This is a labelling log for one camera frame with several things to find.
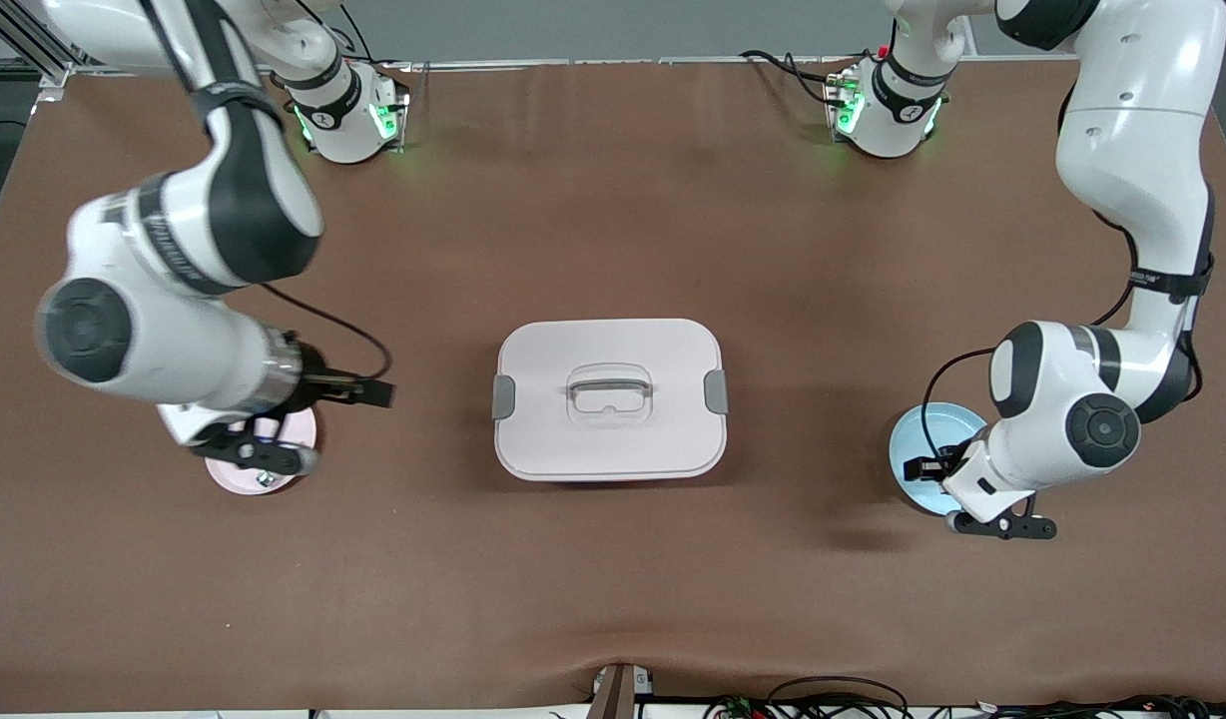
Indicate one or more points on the white lidded storage box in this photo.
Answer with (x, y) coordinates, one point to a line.
(613, 439)

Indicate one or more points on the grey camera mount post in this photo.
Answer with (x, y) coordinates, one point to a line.
(618, 694)

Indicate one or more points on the white switch with orange tab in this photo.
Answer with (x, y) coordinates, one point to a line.
(265, 480)

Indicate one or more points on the brown table mat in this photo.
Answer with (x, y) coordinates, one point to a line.
(613, 599)

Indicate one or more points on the light blue round plate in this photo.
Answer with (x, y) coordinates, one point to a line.
(908, 439)

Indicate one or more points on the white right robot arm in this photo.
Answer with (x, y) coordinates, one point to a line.
(144, 340)

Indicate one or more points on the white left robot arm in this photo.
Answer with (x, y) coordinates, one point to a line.
(1102, 429)

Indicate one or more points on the pink round plate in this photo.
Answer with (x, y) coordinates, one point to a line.
(239, 484)

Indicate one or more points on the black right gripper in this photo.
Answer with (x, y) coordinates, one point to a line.
(320, 384)

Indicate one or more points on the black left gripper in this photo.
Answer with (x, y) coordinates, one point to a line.
(940, 463)

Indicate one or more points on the aluminium frame profile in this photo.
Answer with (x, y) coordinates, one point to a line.
(14, 40)

